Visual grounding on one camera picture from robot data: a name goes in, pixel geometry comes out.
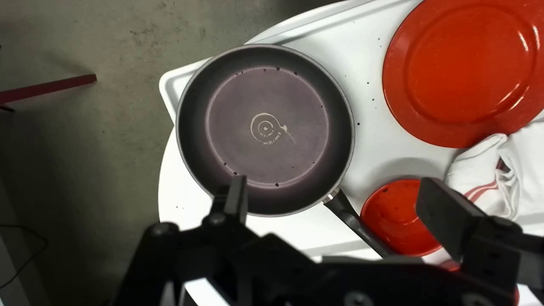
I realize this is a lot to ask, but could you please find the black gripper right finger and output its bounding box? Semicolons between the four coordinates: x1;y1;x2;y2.
415;176;544;287

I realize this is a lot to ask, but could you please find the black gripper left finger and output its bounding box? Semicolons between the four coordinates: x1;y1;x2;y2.
143;175;274;256

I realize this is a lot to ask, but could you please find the white towel with red stripes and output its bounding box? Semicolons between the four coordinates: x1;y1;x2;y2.
444;120;544;219

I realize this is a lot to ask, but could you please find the dark nonstick frying pan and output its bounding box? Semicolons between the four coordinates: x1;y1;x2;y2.
175;44;395;258

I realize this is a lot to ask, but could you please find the round white table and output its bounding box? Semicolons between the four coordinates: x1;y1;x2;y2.
155;0;544;306

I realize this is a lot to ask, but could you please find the empty red bowl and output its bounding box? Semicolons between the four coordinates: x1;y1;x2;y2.
359;176;451;260

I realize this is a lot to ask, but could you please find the large red plate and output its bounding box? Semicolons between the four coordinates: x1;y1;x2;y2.
381;0;544;149

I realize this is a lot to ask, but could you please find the dark red strip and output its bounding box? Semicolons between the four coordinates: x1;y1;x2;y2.
0;73;99;107

